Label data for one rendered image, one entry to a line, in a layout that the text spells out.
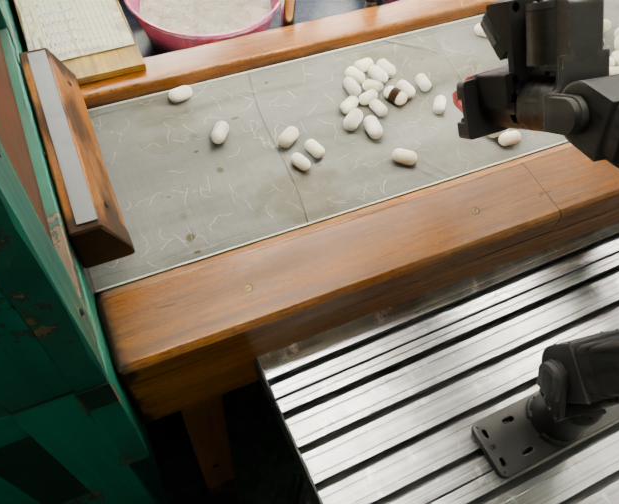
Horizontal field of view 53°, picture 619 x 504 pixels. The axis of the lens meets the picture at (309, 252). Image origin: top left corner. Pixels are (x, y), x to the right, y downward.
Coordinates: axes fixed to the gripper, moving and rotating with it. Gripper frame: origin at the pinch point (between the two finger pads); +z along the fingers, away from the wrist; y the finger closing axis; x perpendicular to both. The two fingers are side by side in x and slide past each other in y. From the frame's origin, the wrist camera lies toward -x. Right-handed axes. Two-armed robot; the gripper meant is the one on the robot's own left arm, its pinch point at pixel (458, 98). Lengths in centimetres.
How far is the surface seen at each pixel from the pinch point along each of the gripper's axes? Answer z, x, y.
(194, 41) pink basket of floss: 32.9, -13.6, 24.5
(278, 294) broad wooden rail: -4.0, 15.6, 29.5
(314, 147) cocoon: 11.9, 3.4, 16.0
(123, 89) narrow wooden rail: 26.5, -9.3, 37.5
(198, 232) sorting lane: 7.8, 9.0, 35.0
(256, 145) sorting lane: 16.5, 1.8, 22.8
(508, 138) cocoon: 5.6, 8.5, -11.0
